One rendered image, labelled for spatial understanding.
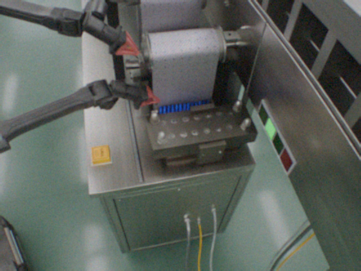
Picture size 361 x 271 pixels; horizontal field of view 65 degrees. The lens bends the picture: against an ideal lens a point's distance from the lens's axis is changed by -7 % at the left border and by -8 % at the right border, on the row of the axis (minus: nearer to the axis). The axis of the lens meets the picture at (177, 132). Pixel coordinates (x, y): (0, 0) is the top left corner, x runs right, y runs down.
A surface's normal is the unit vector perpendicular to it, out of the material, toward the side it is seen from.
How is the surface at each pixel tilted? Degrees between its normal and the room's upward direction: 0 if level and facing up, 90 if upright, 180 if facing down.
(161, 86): 90
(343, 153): 90
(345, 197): 90
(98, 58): 0
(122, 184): 0
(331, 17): 90
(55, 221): 0
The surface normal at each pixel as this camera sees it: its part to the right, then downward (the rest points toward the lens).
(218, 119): 0.04, -0.62
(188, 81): 0.22, 0.77
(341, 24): -0.97, 0.15
